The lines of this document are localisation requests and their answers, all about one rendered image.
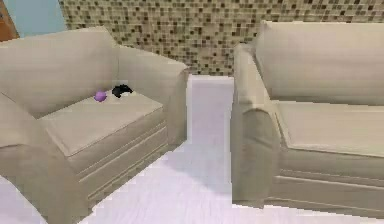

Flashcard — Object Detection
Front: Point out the small black remote control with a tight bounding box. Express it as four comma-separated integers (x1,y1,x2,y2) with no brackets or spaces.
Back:
111,84,134,99

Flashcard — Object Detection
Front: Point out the brown wooden door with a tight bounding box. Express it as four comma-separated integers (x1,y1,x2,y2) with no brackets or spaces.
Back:
0,0,20,43

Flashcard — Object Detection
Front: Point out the small purple ball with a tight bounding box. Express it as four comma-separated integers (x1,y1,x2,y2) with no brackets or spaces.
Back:
93,90,108,103

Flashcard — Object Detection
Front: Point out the beige sofa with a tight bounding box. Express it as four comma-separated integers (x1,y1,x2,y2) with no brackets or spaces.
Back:
231,20,384,220

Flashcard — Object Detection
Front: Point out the beige armchair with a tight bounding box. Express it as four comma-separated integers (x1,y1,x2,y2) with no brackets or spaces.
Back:
0,26,190,224

